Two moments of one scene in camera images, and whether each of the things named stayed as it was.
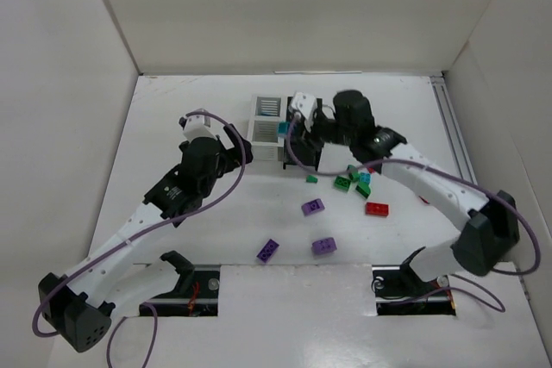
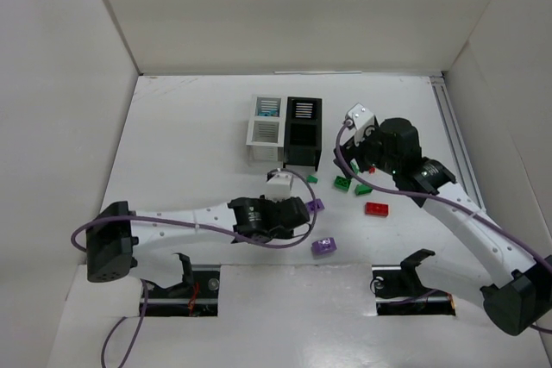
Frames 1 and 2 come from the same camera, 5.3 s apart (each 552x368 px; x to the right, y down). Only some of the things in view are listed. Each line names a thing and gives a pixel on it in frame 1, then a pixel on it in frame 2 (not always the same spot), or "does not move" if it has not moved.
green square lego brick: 341,183 does not move
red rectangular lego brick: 376,209 does not move
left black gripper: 235,146 -> 297,210
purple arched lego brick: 312,207 does not move
